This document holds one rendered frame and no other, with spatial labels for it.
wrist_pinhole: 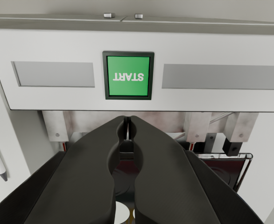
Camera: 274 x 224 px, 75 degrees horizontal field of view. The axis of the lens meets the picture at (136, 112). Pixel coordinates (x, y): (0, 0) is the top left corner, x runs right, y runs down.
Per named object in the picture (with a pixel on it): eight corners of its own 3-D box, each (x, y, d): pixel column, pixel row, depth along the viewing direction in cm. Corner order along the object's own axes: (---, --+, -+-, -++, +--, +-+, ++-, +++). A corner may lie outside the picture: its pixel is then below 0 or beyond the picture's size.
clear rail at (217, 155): (249, 156, 37) (253, 161, 36) (65, 156, 36) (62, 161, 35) (251, 150, 36) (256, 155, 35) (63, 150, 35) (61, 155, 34)
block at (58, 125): (73, 132, 34) (68, 142, 32) (55, 132, 34) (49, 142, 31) (66, 93, 30) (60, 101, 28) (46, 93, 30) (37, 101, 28)
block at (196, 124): (199, 133, 35) (204, 142, 32) (182, 133, 35) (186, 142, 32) (208, 95, 31) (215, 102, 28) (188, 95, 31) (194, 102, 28)
